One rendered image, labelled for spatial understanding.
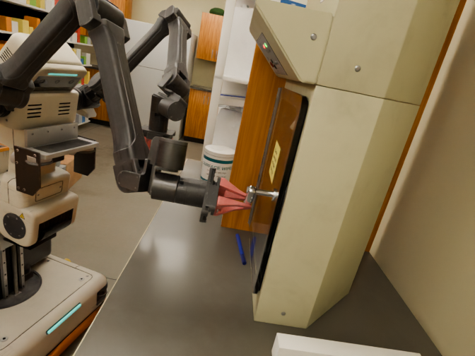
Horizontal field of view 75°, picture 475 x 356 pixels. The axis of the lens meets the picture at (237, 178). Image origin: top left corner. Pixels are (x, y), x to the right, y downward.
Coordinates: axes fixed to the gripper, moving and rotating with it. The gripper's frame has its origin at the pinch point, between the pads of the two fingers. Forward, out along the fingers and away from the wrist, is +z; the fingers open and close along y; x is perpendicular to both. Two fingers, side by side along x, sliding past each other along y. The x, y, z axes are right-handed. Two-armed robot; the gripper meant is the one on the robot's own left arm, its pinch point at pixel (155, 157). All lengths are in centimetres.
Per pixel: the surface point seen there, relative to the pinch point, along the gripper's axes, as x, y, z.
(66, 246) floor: 93, -77, 111
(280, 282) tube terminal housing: -46, 37, 5
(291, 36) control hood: -46, 28, -38
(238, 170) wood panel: -9.1, 26.8, -4.0
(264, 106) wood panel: -8.9, 30.1, -23.6
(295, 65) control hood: -46, 30, -34
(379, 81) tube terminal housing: -46, 43, -35
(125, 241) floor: 112, -42, 111
